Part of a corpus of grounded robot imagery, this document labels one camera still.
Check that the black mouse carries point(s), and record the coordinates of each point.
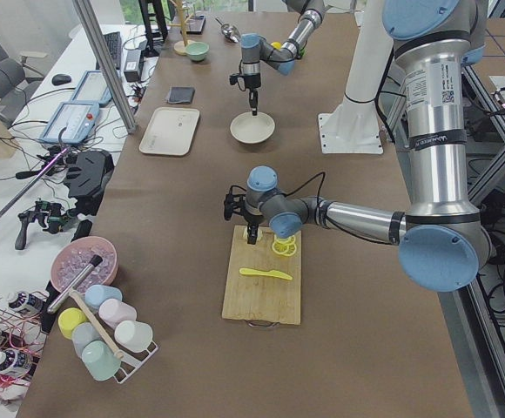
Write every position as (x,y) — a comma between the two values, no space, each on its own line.
(61,79)

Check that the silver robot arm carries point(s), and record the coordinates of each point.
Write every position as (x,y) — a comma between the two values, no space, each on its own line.
(255,49)
(442,244)

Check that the mint cup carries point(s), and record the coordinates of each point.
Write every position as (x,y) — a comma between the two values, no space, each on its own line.
(100,361)

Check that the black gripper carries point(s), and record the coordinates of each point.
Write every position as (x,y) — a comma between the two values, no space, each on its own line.
(251,218)
(252,82)

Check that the bamboo cutting board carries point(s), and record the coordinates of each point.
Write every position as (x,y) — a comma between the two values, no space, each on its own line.
(262,299)

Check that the grey folded cloth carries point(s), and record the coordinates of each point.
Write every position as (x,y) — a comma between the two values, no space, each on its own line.
(180,95)

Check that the blue teach pendant far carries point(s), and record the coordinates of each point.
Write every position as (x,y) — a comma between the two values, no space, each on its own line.
(92,87)

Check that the white cup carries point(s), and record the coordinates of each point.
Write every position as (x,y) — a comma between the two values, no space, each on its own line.
(134,335)

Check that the wooden mug tree stand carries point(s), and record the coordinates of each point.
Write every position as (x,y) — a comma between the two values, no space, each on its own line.
(180,47)

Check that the pink bowl with ice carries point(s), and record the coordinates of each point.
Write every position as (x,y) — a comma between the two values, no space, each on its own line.
(77,255)

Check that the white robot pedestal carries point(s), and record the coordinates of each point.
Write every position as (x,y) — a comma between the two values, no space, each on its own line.
(353,127)

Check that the cream rectangular tray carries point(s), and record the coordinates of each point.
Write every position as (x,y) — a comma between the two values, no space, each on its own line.
(170,131)

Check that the mint green bowl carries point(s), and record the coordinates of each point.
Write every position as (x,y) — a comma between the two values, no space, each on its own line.
(197,51)

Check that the wooden muddler stick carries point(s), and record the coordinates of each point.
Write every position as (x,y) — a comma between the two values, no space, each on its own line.
(77,297)

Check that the aluminium frame post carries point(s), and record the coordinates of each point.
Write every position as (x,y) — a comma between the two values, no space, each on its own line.
(92,29)

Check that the blue teach pendant near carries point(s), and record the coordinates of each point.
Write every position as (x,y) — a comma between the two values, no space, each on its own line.
(71,123)

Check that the light blue cup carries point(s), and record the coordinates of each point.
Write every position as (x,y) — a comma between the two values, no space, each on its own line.
(96,295)

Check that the pink cup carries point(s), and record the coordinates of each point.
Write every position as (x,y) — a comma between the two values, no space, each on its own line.
(112,312)

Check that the black metal tray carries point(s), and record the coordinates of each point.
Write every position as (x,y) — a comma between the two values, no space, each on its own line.
(194,26)

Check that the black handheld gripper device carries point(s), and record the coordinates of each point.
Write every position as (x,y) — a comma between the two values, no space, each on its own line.
(49,215)

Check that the metal muddler black tip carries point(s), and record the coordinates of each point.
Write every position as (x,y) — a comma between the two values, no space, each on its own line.
(95,261)

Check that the yellow lemon slices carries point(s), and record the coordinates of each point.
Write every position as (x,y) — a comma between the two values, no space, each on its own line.
(284,247)

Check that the blue teach pendant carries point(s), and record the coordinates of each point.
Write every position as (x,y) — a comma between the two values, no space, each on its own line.
(92,87)
(71,123)

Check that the grey cup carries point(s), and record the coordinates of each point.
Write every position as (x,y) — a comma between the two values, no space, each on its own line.
(82,335)

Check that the yellow plastic knife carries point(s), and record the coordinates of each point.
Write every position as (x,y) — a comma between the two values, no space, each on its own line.
(277,274)

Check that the cream round plate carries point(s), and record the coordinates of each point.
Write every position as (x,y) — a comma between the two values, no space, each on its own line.
(252,129)

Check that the metal scoop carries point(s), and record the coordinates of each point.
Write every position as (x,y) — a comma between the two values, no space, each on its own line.
(229,31)

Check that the yellow cup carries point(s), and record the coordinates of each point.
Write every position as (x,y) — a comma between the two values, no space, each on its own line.
(69,319)

